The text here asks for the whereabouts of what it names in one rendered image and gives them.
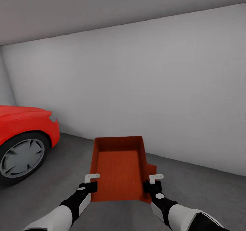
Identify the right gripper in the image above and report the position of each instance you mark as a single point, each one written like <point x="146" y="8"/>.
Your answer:
<point x="148" y="187"/>

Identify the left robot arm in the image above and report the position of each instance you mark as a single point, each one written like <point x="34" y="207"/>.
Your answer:
<point x="64" y="216"/>

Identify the storage box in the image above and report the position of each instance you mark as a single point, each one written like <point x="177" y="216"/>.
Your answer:
<point x="151" y="170"/>
<point x="122" y="164"/>

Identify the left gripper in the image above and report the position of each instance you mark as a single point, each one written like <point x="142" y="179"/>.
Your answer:
<point x="92" y="185"/>

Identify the car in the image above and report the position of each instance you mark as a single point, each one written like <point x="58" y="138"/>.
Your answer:
<point x="26" y="135"/>

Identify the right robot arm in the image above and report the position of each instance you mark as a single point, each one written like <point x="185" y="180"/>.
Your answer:
<point x="176" y="216"/>

